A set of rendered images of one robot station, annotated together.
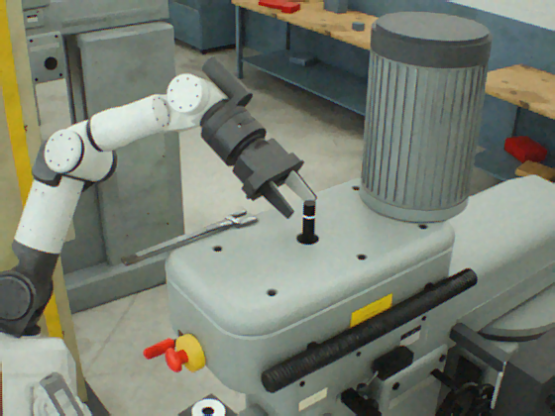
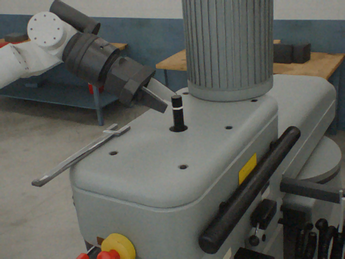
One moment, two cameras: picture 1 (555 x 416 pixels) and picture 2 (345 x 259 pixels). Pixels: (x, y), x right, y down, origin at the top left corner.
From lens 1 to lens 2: 0.39 m
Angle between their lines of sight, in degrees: 19
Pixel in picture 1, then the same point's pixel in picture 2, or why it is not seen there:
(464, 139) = (269, 24)
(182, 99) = (45, 34)
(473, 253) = not seen: hidden behind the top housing
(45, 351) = not seen: outside the picture
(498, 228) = (280, 105)
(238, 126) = (100, 48)
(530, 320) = (321, 167)
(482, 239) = not seen: hidden behind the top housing
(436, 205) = (259, 82)
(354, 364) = (241, 222)
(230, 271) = (137, 163)
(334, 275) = (220, 143)
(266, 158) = (131, 70)
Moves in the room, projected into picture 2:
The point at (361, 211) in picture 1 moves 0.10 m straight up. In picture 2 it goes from (202, 104) to (199, 59)
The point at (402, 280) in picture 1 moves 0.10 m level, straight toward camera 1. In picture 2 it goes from (259, 141) to (278, 163)
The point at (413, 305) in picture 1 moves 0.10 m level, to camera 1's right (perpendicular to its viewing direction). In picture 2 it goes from (273, 158) to (314, 146)
